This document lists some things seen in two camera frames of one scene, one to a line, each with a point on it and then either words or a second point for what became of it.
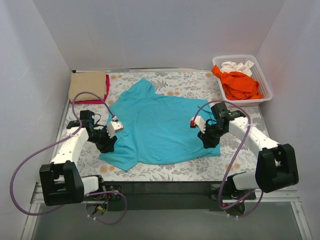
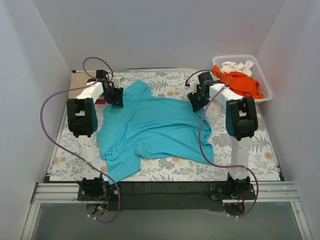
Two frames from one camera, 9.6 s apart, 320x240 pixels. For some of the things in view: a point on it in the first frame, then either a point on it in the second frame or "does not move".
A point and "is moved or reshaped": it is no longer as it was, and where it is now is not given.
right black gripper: [207, 138] to [196, 99]
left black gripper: [105, 142] to [114, 94]
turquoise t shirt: [150, 128] is moved or reshaped
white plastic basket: [258, 73] does not move
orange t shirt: [237, 86] does not move
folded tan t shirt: [87, 81] does not move
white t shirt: [230, 66] does not move
